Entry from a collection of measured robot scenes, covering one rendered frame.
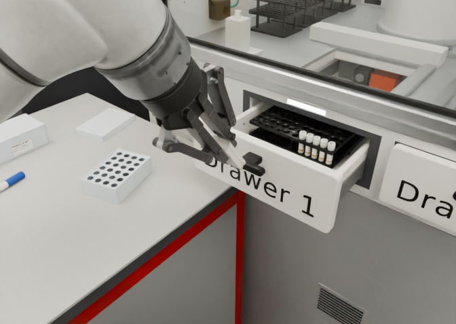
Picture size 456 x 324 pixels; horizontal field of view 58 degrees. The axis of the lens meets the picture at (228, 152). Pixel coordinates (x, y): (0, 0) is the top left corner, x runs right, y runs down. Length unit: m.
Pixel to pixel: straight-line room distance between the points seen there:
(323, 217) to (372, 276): 0.28
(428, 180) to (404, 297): 0.29
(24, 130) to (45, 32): 0.71
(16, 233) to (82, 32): 0.54
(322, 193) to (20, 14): 0.46
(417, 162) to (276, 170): 0.22
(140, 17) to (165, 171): 0.57
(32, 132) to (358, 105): 0.72
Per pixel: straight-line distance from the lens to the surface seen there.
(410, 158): 0.70
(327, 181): 0.62
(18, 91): 0.38
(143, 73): 0.39
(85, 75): 1.41
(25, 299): 0.72
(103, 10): 0.34
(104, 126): 1.06
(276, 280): 1.10
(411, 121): 0.69
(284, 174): 0.65
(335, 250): 0.91
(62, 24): 0.34
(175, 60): 0.41
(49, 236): 0.80
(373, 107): 0.71
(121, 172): 0.86
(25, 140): 1.04
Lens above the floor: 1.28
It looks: 33 degrees down
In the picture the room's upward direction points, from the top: straight up
